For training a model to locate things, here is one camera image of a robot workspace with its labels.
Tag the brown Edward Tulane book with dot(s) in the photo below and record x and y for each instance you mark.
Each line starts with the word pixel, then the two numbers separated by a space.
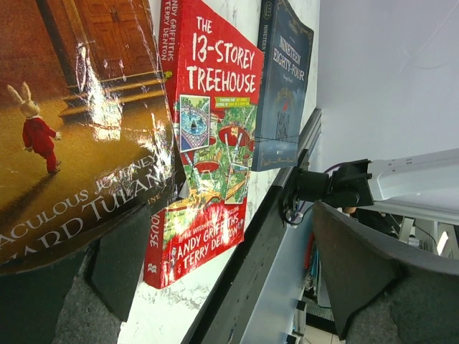
pixel 86 132

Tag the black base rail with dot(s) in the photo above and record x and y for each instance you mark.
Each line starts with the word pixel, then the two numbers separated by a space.
pixel 255 296

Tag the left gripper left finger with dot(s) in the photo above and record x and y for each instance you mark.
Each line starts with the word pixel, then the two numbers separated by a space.
pixel 80 291

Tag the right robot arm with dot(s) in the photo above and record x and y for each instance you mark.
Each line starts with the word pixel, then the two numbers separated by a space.
pixel 366 183

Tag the blue Nineteen Eighty-Four book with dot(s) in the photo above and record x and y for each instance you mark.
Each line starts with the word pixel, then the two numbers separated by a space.
pixel 286 44

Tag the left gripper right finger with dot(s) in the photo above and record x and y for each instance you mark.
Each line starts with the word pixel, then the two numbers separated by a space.
pixel 382 290

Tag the red 13-Storey Treehouse book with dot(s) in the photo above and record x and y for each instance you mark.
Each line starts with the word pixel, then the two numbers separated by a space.
pixel 213 75

